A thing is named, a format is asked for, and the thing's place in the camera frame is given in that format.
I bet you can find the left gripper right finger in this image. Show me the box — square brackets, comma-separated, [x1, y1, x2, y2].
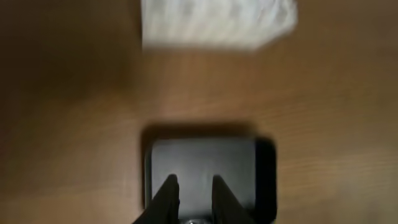
[211, 174, 257, 224]

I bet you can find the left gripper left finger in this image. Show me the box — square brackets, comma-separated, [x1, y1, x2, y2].
[132, 174, 180, 224]

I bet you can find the black tray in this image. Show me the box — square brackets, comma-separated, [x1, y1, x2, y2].
[141, 123, 278, 224]

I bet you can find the white test tube rack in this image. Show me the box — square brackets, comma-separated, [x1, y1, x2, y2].
[140, 0, 299, 52]

